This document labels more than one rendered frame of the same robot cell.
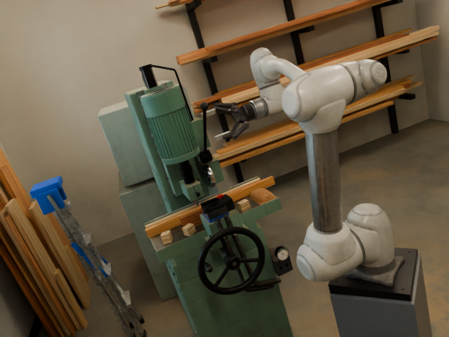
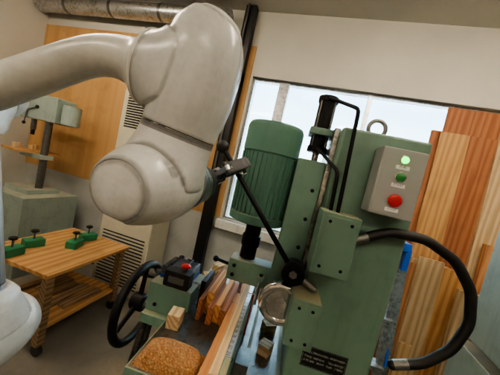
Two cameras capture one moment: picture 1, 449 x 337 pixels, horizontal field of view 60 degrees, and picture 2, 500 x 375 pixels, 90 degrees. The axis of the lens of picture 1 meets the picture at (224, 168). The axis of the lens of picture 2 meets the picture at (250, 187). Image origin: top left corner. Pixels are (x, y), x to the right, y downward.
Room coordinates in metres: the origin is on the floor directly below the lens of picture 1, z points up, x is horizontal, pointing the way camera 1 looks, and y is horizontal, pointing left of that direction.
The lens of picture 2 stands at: (1.99, -0.57, 1.36)
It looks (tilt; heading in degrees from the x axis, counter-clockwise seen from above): 4 degrees down; 114
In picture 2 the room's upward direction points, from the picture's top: 13 degrees clockwise
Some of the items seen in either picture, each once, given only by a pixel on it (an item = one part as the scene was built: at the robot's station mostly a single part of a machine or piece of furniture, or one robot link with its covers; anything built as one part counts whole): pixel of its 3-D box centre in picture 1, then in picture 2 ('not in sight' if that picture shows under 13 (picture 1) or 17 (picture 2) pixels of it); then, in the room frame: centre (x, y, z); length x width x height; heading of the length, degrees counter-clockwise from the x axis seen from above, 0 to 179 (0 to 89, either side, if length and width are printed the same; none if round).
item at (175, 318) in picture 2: (243, 205); (175, 318); (1.62, -0.03, 0.92); 0.04 x 0.03 x 0.04; 111
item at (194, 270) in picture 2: (218, 206); (181, 270); (1.53, 0.07, 0.99); 0.13 x 0.11 x 0.06; 105
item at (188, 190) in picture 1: (192, 189); (249, 271); (1.72, 0.17, 1.03); 0.14 x 0.07 x 0.09; 15
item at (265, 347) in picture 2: not in sight; (265, 347); (1.83, 0.17, 0.82); 0.04 x 0.04 x 0.03; 85
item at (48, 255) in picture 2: not in sight; (58, 274); (0.21, 0.49, 0.32); 0.66 x 0.57 x 0.64; 101
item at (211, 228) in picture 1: (221, 222); (178, 290); (1.53, 0.08, 0.91); 0.15 x 0.14 x 0.09; 105
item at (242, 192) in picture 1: (212, 205); (231, 312); (1.72, 0.10, 0.92); 0.67 x 0.02 x 0.04; 105
